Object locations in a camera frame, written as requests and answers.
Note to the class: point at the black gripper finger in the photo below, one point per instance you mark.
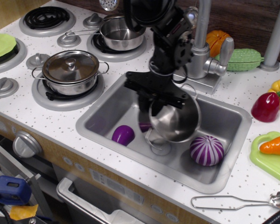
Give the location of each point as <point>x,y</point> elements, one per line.
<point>144,99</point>
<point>156,107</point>

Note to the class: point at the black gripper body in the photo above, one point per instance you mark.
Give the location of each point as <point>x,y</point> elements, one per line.
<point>158,82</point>

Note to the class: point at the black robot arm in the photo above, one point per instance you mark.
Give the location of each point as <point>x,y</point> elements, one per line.
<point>172,50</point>

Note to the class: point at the grey sink basin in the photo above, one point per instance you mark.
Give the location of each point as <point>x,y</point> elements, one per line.
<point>119,106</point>

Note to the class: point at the lidded steel pot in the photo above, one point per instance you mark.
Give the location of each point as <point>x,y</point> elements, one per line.
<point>71,72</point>

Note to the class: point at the purple toy eggplant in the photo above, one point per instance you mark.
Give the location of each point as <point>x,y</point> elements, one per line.
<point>123,135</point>

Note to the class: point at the grey toy faucet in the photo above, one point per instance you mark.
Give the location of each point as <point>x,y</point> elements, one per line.
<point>204,72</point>

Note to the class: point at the purple white striped onion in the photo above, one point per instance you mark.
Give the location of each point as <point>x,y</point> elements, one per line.
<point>206,150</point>

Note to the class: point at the orange toy pumpkin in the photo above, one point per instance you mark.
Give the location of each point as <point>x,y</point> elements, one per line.
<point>215,40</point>

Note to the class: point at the hanging clear ladle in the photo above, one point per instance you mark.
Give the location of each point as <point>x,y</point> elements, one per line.
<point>191,13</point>

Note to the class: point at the green toy gourd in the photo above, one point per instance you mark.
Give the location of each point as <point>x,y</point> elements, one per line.
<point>244,60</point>

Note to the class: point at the grey stove knob back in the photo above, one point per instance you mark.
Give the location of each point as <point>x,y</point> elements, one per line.
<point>93,21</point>

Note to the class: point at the grey stove knob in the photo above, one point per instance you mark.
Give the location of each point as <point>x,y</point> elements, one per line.
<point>93,21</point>
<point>68,40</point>
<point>36,61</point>
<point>8,87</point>

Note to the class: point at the hanging slotted spoon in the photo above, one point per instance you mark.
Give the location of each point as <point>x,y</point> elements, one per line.
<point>109,5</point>

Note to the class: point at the grey stove knob centre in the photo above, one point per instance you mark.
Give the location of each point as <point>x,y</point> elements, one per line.
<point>68,40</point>

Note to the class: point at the red toy pepper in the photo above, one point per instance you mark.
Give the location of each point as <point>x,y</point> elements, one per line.
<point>266,107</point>

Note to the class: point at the grey stove knob middle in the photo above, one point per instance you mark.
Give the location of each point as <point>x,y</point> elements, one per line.
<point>36,61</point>

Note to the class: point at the grey oven dial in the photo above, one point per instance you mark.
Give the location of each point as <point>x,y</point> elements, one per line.
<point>25,145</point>

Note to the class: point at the orange toy carrot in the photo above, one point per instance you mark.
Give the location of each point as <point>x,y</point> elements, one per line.
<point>271,147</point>

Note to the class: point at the black coil burner back left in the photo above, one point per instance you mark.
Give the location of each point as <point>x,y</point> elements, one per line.
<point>46,17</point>

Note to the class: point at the green cutting board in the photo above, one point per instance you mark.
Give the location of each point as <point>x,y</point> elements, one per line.
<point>267,162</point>

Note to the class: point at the grey stove knob front left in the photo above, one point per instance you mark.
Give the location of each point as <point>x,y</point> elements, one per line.
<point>8,87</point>

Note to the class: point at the green plate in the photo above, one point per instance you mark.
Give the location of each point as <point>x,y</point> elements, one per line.
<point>7,44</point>

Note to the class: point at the blue clamp tool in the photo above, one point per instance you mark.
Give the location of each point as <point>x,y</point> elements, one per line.
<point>14,191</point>

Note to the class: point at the yellow tape piece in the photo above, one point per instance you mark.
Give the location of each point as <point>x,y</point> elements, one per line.
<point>19,212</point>

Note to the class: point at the steel saucepan with handle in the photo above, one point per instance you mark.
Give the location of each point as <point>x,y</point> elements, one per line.
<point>115,33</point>

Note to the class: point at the oven door handle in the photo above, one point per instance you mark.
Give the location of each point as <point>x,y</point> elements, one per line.
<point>116,217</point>

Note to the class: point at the grey post right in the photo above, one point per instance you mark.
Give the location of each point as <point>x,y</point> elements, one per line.
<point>272,52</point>

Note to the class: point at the steel wire-handled spoon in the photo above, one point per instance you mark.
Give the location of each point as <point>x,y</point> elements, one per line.
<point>232,202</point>

